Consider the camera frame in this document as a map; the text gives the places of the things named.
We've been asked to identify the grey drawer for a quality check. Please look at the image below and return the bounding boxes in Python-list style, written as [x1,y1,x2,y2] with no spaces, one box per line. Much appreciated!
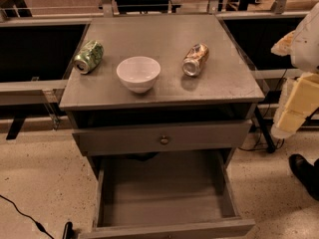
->
[79,150,255,239]
[73,119,252,156]

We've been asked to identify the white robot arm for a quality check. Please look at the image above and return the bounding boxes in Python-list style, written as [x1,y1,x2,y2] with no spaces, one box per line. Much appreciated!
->
[271,4,319,139]

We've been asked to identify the grey top drawer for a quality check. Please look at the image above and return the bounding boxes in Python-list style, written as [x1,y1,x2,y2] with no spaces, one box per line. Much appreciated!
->
[73,119,252,156]

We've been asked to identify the grey wooden drawer cabinet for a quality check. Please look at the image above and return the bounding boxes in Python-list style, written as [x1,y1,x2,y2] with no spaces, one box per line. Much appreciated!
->
[60,15,264,169]

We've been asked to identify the black shoe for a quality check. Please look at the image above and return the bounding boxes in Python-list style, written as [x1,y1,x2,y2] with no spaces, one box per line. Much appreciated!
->
[289,153,319,201]

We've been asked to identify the crushed orange soda can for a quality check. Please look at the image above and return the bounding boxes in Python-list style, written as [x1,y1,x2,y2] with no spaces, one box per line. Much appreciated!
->
[182,43,209,77]

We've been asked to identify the white ceramic bowl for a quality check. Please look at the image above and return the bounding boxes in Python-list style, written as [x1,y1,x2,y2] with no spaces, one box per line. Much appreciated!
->
[117,56,160,94]

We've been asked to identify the crushed green soda can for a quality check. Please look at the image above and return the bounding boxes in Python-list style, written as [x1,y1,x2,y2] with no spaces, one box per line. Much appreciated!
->
[73,40,104,75]

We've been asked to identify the black cables by table leg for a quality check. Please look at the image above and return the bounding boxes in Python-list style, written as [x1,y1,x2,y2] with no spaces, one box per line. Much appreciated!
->
[237,69,289,152]

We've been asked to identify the black floor cable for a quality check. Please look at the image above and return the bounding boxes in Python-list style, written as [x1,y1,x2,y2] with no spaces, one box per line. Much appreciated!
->
[0,194,56,239]

